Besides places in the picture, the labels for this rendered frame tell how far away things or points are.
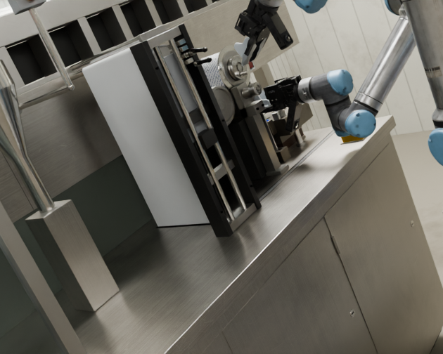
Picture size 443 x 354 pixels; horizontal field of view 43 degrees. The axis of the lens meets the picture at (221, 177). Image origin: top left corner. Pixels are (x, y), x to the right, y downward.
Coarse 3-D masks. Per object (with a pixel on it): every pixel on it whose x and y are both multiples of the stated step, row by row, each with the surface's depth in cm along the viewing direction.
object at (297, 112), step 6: (294, 102) 173; (288, 108) 176; (294, 108) 174; (300, 108) 177; (288, 114) 177; (294, 114) 175; (288, 120) 178; (294, 120) 177; (288, 126) 179; (294, 126) 179
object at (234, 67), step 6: (228, 60) 174; (234, 60) 174; (240, 60) 176; (228, 66) 173; (234, 66) 173; (240, 66) 175; (246, 66) 177; (234, 72) 173; (234, 78) 174; (240, 78) 175
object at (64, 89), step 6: (72, 84) 138; (54, 90) 142; (60, 90) 140; (66, 90) 138; (72, 90) 138; (42, 96) 146; (48, 96) 144; (54, 96) 143; (30, 102) 150; (36, 102) 148; (24, 108) 154
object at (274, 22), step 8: (264, 16) 159; (272, 16) 159; (272, 24) 158; (280, 24) 160; (272, 32) 160; (280, 32) 159; (288, 32) 162; (280, 40) 160; (288, 40) 160; (280, 48) 161
